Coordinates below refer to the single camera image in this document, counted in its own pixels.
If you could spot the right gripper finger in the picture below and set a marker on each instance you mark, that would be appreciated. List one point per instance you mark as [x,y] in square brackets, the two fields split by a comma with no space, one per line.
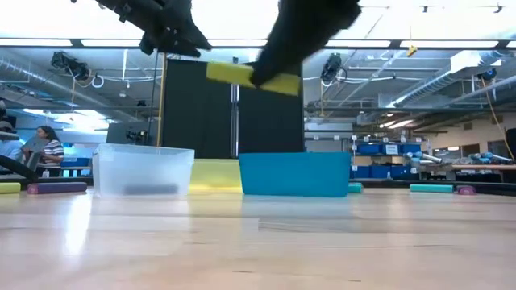
[282,52]

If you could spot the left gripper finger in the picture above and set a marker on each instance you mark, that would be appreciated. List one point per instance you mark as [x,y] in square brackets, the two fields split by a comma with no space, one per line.
[185,40]

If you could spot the green block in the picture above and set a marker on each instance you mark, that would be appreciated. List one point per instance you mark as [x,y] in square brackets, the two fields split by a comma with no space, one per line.
[225,72]
[9,188]

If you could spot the clear plastic bin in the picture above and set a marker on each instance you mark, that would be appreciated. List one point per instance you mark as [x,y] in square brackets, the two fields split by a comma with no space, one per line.
[141,169]

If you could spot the teal block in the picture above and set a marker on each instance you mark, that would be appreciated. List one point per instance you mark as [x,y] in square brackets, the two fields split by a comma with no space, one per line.
[431,188]
[356,188]

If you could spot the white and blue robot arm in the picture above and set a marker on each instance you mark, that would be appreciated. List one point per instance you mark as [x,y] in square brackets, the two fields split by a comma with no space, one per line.
[423,157]
[489,157]

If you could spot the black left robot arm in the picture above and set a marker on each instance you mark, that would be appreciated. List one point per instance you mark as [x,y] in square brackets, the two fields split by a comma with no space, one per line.
[113,3]

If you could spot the ceiling light strip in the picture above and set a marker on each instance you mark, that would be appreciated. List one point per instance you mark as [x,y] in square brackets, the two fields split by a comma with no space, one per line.
[234,42]
[359,43]
[36,42]
[447,43]
[109,42]

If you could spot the yellow vertical pole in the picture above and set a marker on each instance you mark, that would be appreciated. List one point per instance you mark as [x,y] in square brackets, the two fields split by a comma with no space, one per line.
[161,100]

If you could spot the black folding partition screen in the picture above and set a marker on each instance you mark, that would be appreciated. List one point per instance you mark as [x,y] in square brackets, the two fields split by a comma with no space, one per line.
[201,121]

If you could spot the yellow hanging tag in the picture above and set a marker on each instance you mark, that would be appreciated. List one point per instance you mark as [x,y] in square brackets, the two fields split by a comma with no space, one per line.
[412,51]

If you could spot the blue plastic bin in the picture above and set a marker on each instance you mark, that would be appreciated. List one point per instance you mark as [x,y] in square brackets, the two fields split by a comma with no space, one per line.
[294,175]

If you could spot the shelf with blue bins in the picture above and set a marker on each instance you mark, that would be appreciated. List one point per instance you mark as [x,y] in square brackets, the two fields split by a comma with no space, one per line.
[369,150]

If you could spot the yellow plastic bin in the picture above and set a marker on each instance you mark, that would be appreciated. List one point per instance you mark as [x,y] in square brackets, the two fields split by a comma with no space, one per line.
[215,175]

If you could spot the person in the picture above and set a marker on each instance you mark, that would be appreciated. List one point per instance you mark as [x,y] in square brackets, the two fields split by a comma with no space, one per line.
[52,151]
[10,147]

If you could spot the blue round fan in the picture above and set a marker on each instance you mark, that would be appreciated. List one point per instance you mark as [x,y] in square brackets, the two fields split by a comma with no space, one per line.
[488,74]

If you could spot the wooden workbench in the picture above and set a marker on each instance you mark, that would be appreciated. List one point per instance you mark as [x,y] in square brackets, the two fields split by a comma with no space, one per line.
[475,167]

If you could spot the silver air duct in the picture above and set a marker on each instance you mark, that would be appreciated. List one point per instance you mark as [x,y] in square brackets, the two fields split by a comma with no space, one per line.
[435,83]

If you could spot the white duct box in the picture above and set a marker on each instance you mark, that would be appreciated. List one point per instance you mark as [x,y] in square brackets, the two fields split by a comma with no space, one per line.
[469,60]

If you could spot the black table frame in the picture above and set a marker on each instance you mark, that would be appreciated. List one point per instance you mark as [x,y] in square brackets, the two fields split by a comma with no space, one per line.
[44,179]

